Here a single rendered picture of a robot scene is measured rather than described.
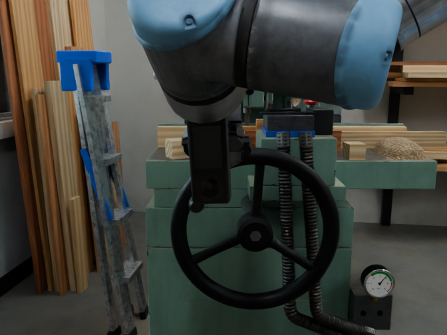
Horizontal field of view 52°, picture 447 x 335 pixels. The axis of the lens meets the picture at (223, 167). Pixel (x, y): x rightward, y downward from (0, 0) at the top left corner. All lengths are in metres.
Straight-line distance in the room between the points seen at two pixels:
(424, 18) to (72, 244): 2.13
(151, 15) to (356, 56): 0.16
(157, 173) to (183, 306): 0.30
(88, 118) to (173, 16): 1.47
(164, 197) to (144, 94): 2.62
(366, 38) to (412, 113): 3.12
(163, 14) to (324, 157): 0.56
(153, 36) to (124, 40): 3.23
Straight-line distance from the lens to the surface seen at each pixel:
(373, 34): 0.36
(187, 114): 0.48
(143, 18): 0.37
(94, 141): 1.83
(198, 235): 0.99
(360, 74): 0.37
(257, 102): 1.05
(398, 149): 1.03
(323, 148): 0.86
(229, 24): 0.37
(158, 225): 0.99
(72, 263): 2.45
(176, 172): 0.96
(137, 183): 3.68
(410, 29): 0.52
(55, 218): 2.37
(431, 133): 1.19
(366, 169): 0.99
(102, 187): 1.84
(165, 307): 1.06
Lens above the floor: 1.08
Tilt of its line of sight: 12 degrees down
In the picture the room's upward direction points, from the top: straight up
